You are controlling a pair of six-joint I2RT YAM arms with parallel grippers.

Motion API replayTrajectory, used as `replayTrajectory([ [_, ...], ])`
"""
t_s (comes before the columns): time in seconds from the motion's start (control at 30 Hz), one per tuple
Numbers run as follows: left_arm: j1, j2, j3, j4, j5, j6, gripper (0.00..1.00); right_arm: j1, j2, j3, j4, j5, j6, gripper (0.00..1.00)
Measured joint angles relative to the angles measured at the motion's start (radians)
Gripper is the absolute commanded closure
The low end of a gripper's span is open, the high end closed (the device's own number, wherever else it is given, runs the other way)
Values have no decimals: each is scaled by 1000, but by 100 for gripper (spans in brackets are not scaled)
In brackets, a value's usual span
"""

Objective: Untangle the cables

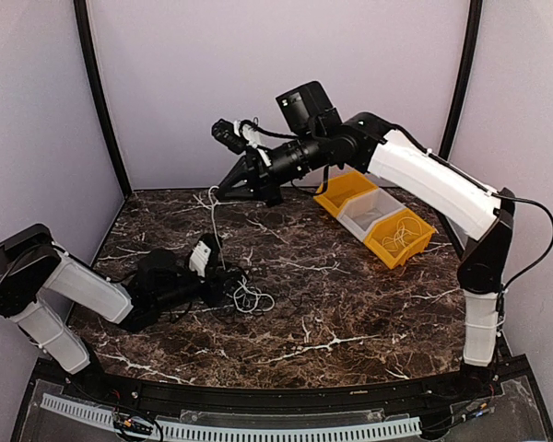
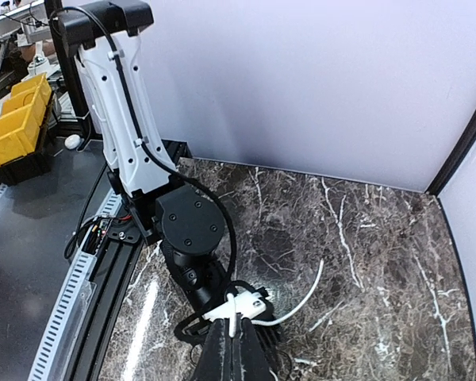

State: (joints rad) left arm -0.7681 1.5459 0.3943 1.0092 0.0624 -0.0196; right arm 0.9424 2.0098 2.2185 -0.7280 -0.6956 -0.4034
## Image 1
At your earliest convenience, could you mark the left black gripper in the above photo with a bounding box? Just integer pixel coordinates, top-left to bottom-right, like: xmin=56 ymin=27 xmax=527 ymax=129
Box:
xmin=153 ymin=261 xmax=241 ymax=314

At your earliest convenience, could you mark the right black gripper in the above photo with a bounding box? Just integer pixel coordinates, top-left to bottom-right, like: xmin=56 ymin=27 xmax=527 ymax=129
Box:
xmin=215 ymin=127 xmax=327 ymax=206

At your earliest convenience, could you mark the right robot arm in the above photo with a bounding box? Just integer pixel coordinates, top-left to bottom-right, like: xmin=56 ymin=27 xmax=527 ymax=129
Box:
xmin=211 ymin=81 xmax=514 ymax=400

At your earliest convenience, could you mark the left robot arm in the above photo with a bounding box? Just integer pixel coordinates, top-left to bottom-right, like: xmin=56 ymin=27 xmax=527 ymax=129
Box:
xmin=0 ymin=224 xmax=243 ymax=401

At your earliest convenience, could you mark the far yellow plastic bin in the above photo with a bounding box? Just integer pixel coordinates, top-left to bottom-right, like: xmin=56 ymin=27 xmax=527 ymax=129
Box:
xmin=313 ymin=170 xmax=378 ymax=218

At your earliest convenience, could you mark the yellow plastic bin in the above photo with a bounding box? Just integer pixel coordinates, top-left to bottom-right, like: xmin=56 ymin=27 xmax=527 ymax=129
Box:
xmin=313 ymin=170 xmax=378 ymax=218
xmin=364 ymin=208 xmax=437 ymax=269

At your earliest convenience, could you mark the white plastic bin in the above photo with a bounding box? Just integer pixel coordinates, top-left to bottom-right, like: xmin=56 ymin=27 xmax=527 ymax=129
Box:
xmin=336 ymin=189 xmax=406 ymax=241

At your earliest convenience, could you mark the near yellow plastic bin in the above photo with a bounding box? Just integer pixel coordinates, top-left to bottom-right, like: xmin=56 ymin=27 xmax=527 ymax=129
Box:
xmin=364 ymin=208 xmax=437 ymax=269

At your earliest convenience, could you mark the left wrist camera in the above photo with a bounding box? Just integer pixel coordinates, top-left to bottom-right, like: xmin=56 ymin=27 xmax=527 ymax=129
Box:
xmin=185 ymin=233 xmax=220 ymax=279

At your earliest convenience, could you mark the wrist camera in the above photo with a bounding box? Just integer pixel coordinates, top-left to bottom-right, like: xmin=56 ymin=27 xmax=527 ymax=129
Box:
xmin=211 ymin=119 xmax=263 ymax=155
xmin=185 ymin=233 xmax=220 ymax=279

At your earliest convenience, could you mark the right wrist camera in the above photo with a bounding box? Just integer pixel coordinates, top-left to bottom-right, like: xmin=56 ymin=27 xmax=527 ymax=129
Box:
xmin=211 ymin=119 xmax=263 ymax=155

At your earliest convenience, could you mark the black front rail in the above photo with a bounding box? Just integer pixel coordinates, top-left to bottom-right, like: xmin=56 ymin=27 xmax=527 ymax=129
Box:
xmin=56 ymin=372 xmax=502 ymax=416

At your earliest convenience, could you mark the white slotted cable duct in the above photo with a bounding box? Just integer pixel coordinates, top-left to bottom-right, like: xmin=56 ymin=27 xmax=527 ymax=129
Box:
xmin=41 ymin=394 xmax=421 ymax=442

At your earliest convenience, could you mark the left black frame post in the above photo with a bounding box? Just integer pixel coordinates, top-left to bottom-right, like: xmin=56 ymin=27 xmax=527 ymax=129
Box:
xmin=73 ymin=0 xmax=133 ymax=199

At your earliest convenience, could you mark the black frame post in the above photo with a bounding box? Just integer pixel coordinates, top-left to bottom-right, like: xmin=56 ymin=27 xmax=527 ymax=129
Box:
xmin=439 ymin=0 xmax=483 ymax=159
xmin=73 ymin=0 xmax=133 ymax=199

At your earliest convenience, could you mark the right black frame post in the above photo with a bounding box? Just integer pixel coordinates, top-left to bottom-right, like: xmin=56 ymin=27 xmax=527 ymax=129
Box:
xmin=439 ymin=0 xmax=483 ymax=159

